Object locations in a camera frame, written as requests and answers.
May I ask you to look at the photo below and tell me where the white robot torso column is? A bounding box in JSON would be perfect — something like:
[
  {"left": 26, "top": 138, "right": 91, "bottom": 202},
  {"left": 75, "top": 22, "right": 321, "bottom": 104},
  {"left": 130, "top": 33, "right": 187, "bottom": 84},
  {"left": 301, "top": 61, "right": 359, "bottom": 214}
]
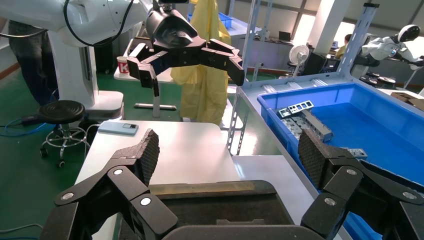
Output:
[{"left": 47, "top": 31, "right": 125, "bottom": 121}]

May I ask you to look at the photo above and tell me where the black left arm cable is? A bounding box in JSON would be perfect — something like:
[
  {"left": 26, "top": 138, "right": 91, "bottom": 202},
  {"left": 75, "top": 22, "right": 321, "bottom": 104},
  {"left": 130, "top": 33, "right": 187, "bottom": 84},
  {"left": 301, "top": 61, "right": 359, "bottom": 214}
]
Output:
[{"left": 62, "top": 0, "right": 135, "bottom": 48}]

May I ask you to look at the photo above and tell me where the white standing fan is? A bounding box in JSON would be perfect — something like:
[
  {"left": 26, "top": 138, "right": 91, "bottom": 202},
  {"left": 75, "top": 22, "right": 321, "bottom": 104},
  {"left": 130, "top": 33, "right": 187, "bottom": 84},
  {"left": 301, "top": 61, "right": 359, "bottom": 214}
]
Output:
[{"left": 287, "top": 44, "right": 310, "bottom": 79}]

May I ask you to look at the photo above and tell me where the light blue smartphone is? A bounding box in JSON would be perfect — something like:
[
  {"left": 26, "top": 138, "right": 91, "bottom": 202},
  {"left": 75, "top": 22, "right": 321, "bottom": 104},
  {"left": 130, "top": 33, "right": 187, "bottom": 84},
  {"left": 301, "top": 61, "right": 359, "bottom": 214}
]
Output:
[{"left": 97, "top": 120, "right": 140, "bottom": 137}]

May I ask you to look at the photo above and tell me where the black office chair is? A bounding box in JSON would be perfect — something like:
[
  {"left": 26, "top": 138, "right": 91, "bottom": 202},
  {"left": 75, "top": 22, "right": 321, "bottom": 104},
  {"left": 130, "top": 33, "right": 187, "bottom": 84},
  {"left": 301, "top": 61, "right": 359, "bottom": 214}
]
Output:
[{"left": 301, "top": 51, "right": 328, "bottom": 77}]

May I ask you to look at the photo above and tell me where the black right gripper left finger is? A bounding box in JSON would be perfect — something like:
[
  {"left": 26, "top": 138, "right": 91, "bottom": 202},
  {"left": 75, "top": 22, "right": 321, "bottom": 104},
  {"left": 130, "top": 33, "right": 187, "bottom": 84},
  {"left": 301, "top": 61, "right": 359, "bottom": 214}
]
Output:
[{"left": 39, "top": 128, "right": 179, "bottom": 240}]

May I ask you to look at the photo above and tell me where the flat slotted metal plate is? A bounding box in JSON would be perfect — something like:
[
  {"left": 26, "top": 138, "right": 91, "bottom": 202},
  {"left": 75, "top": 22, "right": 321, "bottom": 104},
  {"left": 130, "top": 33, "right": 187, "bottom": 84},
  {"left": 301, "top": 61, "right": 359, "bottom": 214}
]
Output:
[
  {"left": 280, "top": 116, "right": 301, "bottom": 140},
  {"left": 289, "top": 114, "right": 311, "bottom": 138}
]

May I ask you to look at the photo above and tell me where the white pedestal table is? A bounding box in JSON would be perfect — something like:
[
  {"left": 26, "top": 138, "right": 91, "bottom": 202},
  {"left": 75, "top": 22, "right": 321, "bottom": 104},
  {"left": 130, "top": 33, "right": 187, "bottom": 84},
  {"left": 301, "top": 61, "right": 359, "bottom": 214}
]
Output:
[{"left": 113, "top": 38, "right": 178, "bottom": 119}]

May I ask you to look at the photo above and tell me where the ladder-shaped metal part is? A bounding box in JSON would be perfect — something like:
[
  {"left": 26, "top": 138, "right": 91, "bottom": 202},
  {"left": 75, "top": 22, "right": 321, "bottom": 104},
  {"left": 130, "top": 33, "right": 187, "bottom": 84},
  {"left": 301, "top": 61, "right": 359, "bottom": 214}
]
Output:
[{"left": 342, "top": 147, "right": 369, "bottom": 161}]

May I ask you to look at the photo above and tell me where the seated person yellow shirt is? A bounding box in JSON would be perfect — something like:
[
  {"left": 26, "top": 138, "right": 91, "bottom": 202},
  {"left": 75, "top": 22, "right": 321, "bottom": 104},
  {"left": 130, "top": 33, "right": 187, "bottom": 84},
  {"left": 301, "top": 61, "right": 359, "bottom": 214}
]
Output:
[{"left": 334, "top": 33, "right": 353, "bottom": 60}]

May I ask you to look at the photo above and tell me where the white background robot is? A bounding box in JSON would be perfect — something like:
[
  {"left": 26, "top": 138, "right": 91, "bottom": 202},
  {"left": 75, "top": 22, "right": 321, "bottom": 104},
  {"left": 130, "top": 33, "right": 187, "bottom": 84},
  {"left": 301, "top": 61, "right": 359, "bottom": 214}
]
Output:
[{"left": 351, "top": 24, "right": 424, "bottom": 79}]

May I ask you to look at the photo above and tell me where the perforated upright metal part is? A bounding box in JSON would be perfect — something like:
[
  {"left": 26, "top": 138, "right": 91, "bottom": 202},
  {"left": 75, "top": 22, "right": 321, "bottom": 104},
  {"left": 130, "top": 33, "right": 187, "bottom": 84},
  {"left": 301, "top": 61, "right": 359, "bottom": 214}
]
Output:
[{"left": 276, "top": 99, "right": 315, "bottom": 119}]

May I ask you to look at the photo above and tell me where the yellow hanging garment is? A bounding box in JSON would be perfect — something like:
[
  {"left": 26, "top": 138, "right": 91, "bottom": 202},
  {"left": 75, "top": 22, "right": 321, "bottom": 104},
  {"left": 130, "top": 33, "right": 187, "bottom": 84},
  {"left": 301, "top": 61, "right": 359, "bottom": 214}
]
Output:
[{"left": 170, "top": 0, "right": 232, "bottom": 126}]

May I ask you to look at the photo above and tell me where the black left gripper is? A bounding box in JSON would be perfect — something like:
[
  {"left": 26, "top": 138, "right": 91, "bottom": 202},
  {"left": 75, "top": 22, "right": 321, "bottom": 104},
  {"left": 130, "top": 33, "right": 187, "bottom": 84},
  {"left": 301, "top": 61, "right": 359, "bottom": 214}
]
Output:
[{"left": 126, "top": 7, "right": 245, "bottom": 98}]

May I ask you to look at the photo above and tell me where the black container tray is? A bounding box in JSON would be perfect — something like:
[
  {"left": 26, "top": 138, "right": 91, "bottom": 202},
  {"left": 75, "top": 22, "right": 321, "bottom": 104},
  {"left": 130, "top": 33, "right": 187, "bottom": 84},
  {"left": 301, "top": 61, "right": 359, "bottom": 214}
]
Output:
[{"left": 118, "top": 179, "right": 296, "bottom": 240}]

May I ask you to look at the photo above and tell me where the black power adapter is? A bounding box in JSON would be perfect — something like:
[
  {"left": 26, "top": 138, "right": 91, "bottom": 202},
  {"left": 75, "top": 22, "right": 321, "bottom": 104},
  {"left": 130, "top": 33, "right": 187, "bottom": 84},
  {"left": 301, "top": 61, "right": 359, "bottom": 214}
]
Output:
[{"left": 21, "top": 114, "right": 43, "bottom": 127}]

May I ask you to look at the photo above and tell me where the long metal channel part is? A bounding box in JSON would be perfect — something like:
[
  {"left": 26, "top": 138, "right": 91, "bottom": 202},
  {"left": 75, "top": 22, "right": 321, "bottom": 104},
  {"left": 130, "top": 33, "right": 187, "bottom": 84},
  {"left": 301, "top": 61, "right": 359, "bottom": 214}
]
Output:
[{"left": 299, "top": 109, "right": 334, "bottom": 143}]

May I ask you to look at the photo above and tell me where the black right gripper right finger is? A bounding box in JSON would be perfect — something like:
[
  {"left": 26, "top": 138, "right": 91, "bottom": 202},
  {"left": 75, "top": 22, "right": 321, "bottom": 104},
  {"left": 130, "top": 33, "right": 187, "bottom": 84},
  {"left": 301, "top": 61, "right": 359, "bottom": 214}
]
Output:
[{"left": 297, "top": 128, "right": 424, "bottom": 240}]

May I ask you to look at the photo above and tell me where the person in blue jeans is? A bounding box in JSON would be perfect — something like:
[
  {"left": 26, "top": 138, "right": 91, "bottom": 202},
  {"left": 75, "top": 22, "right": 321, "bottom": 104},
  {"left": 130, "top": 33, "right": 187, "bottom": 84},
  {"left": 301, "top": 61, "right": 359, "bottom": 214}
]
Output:
[{"left": 7, "top": 19, "right": 61, "bottom": 107}]

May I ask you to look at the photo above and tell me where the blue floor cable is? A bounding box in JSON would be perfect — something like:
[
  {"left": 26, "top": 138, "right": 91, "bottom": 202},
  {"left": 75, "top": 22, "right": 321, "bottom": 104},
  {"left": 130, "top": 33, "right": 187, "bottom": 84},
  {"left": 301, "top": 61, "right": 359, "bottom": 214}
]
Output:
[{"left": 0, "top": 118, "right": 57, "bottom": 139}]

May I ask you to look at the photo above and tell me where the small blue storage bin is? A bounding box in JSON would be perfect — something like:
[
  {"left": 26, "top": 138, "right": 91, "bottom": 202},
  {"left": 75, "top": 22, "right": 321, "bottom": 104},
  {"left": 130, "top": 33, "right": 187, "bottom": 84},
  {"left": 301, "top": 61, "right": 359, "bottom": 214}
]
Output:
[{"left": 187, "top": 12, "right": 234, "bottom": 28}]

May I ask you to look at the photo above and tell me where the large blue plastic bin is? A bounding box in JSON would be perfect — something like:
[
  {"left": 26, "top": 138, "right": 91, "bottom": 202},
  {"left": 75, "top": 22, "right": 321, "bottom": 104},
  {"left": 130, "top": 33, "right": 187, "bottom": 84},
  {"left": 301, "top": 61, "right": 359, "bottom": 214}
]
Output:
[{"left": 257, "top": 82, "right": 424, "bottom": 240}]

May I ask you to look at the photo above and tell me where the open cardboard box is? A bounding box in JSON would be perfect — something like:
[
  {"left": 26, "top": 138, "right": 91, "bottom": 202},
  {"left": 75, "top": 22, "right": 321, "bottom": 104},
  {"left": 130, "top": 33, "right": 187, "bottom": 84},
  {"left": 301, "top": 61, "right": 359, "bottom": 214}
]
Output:
[{"left": 390, "top": 91, "right": 424, "bottom": 111}]

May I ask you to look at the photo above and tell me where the red paper cup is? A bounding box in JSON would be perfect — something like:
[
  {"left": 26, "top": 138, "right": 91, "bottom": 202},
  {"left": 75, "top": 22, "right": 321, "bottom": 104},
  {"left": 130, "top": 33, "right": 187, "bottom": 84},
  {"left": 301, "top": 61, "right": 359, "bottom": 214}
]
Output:
[{"left": 116, "top": 55, "right": 131, "bottom": 74}]

